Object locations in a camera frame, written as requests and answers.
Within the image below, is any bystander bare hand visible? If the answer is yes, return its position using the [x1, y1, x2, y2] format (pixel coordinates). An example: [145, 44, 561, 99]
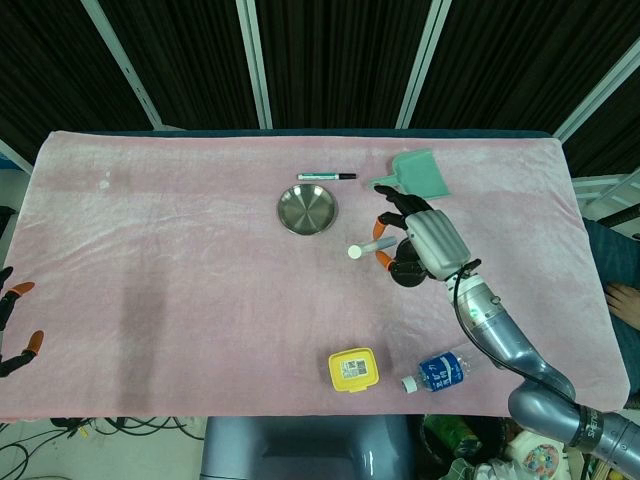
[604, 282, 640, 329]

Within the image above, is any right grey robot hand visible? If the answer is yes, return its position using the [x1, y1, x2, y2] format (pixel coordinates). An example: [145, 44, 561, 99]
[373, 184, 481, 281]

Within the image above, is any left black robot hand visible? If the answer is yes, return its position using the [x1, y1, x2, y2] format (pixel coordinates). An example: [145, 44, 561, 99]
[0, 266, 45, 379]

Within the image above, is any white tube with cap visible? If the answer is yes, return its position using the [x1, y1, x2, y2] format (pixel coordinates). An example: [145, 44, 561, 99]
[347, 235, 399, 260]

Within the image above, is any black mesh cup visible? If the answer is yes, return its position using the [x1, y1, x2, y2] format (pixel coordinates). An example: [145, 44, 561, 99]
[389, 238, 436, 288]

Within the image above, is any clear bottle with blue label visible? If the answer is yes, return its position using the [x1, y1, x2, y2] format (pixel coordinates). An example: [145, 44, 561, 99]
[400, 347, 482, 395]

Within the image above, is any bystander teal trouser leg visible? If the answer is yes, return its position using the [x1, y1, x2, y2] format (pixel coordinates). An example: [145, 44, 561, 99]
[584, 218, 640, 351]

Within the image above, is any green plastic dustpan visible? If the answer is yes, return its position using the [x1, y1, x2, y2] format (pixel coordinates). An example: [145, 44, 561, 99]
[368, 148, 454, 202]

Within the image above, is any white step ladder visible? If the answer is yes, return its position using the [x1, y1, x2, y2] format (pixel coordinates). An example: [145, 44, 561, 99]
[572, 169, 640, 221]

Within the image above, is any round steel plate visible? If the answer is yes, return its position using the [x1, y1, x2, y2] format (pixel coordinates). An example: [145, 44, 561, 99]
[277, 183, 340, 237]

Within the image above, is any green white marker pen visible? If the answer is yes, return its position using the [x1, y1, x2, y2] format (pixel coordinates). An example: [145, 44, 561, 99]
[297, 172, 359, 182]

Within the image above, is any yellow lidded box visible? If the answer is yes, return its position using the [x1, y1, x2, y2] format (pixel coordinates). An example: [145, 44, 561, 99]
[327, 346, 380, 394]

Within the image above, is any white plastic toy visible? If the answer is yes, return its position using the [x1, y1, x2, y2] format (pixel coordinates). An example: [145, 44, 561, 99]
[503, 424, 562, 475]

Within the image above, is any pink fleece table cloth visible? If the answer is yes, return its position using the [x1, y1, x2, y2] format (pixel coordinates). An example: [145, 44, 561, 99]
[0, 130, 630, 420]

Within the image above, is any black bin with green bag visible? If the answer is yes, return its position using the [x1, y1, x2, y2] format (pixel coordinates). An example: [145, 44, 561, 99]
[421, 414, 507, 472]

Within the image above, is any black pleated curtain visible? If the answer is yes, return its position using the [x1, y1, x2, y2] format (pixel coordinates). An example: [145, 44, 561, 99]
[0, 0, 640, 177]

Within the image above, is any grey robot torso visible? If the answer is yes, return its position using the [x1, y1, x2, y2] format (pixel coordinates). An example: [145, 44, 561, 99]
[199, 415, 426, 480]

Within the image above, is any white aluminium frame post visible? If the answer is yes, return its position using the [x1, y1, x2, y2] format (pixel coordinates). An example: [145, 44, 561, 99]
[553, 37, 640, 141]
[81, 0, 165, 129]
[0, 138, 34, 175]
[236, 0, 274, 129]
[396, 0, 453, 129]

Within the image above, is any black floor cable bundle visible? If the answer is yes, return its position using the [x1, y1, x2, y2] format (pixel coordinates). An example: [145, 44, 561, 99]
[0, 415, 207, 480]

